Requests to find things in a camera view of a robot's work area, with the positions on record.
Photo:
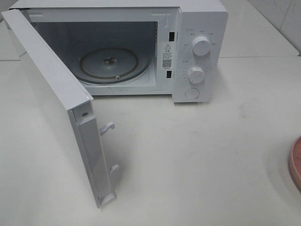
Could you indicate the white microwave oven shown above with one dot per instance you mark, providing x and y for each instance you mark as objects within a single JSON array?
[{"x": 73, "y": 28}]

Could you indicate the glass microwave turntable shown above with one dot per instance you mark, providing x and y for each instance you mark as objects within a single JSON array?
[{"x": 112, "y": 65}]

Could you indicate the round white door button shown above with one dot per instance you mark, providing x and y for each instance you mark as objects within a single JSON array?
[{"x": 192, "y": 93}]

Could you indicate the white microwave knob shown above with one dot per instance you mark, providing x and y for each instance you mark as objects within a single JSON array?
[
  {"x": 196, "y": 75},
  {"x": 201, "y": 45}
]

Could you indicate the white warning label sticker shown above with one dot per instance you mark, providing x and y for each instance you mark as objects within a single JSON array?
[{"x": 167, "y": 52}]

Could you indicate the pink round plate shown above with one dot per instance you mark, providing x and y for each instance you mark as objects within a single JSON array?
[{"x": 295, "y": 162}]

